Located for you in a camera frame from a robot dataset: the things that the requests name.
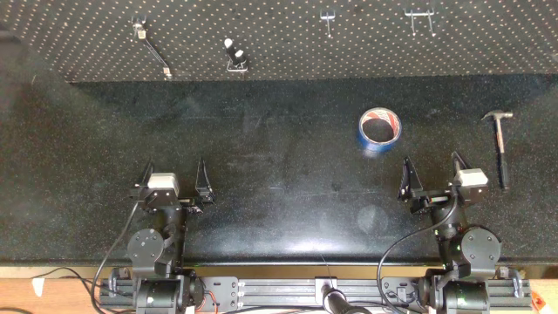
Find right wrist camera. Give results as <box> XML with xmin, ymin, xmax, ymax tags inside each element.
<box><xmin>453</xmin><ymin>167</ymin><xmax>489</xmax><ymax>188</ymax></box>

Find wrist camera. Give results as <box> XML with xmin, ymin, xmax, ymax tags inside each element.
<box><xmin>146</xmin><ymin>172</ymin><xmax>180</xmax><ymax>195</ymax></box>
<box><xmin>453</xmin><ymin>167</ymin><xmax>489</xmax><ymax>188</ymax></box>

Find wrench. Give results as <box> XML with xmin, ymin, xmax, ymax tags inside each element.
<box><xmin>133</xmin><ymin>22</ymin><xmax>174</xmax><ymax>80</ymax></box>

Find black pegboard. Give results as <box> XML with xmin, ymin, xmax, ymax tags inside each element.
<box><xmin>0</xmin><ymin>0</ymin><xmax>558</xmax><ymax>84</ymax></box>

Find thin black wire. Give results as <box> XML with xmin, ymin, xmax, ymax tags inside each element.
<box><xmin>28</xmin><ymin>265</ymin><xmax>92</xmax><ymax>289</ymax></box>

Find hammer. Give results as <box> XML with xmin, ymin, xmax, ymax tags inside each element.
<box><xmin>480</xmin><ymin>110</ymin><xmax>514</xmax><ymax>193</ymax></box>

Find roll of blue tape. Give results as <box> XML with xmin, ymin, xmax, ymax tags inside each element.
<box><xmin>357</xmin><ymin>106</ymin><xmax>403</xmax><ymax>154</ymax></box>

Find mounting rail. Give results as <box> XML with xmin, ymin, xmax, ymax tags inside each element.
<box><xmin>99</xmin><ymin>265</ymin><xmax>533</xmax><ymax>314</ymax></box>

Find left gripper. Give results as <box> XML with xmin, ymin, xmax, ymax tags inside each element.
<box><xmin>129</xmin><ymin>156</ymin><xmax>216</xmax><ymax>215</ymax></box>

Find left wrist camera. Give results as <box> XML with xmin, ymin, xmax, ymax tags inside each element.
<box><xmin>146</xmin><ymin>172</ymin><xmax>180</xmax><ymax>195</ymax></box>

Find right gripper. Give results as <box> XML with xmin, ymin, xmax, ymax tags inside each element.
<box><xmin>397</xmin><ymin>151</ymin><xmax>489</xmax><ymax>214</ymax></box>

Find orange plastic piece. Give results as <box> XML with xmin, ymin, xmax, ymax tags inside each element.
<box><xmin>530</xmin><ymin>290</ymin><xmax>548</xmax><ymax>314</ymax></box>

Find pliers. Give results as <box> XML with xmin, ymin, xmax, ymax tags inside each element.
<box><xmin>222</xmin><ymin>37</ymin><xmax>249</xmax><ymax>73</ymax></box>

